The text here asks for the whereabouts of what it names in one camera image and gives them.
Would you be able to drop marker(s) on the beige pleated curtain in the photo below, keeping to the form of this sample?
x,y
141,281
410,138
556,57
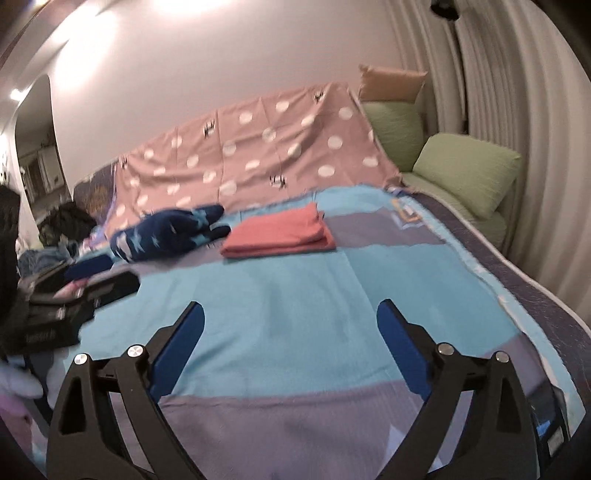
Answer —
x,y
503,72

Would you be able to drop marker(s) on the green pillow front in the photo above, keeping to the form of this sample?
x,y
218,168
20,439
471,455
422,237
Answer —
x,y
477,173

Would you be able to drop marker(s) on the green pillow back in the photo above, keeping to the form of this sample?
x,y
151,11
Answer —
x,y
399,129

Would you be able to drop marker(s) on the blue grey patterned bedspread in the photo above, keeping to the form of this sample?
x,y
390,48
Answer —
x,y
292,378

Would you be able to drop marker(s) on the coral pink knit shirt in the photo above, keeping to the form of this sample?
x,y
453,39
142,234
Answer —
x,y
294,231

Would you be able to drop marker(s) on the pink polka dot sheet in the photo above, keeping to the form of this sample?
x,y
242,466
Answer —
x,y
253,154

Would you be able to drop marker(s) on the black floor lamp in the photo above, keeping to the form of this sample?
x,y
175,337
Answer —
x,y
445,9

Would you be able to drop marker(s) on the navy star plush blanket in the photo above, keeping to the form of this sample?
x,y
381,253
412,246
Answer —
x,y
169,233

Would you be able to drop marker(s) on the green pillow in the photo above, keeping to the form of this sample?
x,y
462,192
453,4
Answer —
x,y
477,173
399,129

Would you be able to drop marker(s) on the dark patterned pillow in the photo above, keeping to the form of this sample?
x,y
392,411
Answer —
x,y
95,193

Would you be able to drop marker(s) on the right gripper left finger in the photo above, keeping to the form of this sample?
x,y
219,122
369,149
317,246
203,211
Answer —
x,y
85,441

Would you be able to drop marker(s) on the left hand white glove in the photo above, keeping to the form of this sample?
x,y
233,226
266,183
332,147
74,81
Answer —
x,y
15,381

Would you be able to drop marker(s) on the pink ribbed left sleeve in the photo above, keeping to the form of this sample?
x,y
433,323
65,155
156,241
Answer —
x,y
19,423

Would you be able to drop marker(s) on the black clothes pile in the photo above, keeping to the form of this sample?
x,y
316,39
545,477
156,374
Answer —
x,y
65,221

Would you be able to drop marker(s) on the beige pillow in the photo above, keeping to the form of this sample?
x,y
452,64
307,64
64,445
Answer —
x,y
380,84

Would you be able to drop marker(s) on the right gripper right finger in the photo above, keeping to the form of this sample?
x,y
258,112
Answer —
x,y
474,422

